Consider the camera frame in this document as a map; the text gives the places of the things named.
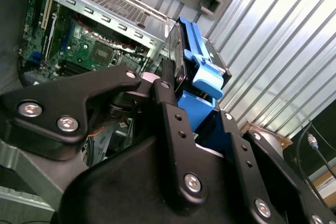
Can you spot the hard disk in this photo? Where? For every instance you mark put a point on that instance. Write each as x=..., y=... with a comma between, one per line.
x=202, y=77

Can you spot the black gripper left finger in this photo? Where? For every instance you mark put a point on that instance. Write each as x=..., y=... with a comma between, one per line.
x=65, y=95

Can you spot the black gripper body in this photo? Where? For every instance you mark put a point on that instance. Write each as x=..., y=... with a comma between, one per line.
x=118, y=195

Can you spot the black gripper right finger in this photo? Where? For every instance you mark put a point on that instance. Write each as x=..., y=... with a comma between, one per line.
x=262, y=176

